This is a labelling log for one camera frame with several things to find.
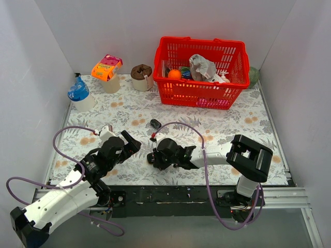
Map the brown topped paper cup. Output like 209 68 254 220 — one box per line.
130 64 154 91

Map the white pump bottle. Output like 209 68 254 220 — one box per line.
207 71 230 83

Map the white cup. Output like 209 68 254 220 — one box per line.
71 93 95 112

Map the green blue packet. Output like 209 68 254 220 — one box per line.
179 66 192 80

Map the black taped earbud charging case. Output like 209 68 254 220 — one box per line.
149 119 162 130

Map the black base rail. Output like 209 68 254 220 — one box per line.
87 184 267 219

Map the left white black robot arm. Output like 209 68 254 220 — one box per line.
10 126 141 247

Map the beige cup under snack box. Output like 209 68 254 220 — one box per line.
101 73 120 94

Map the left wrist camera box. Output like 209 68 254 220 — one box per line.
94 124 116 143

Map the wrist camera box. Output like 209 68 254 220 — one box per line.
94 124 116 143
150 133 166 146

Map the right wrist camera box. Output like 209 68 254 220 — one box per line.
150 133 166 146

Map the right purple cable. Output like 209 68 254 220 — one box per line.
152 121 265 230

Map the orange pink snack box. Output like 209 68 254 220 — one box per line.
91 54 123 82

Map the orange fruit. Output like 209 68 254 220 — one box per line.
168 69 182 80

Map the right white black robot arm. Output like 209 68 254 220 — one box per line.
147 133 273 206

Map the blue wrapper on white cup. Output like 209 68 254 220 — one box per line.
68 76 89 102

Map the red plastic shopping basket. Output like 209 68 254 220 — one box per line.
153 37 250 110

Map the floral patterned table mat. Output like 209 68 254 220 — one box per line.
50 75 288 185

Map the green ball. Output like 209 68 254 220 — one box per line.
248 67 260 89

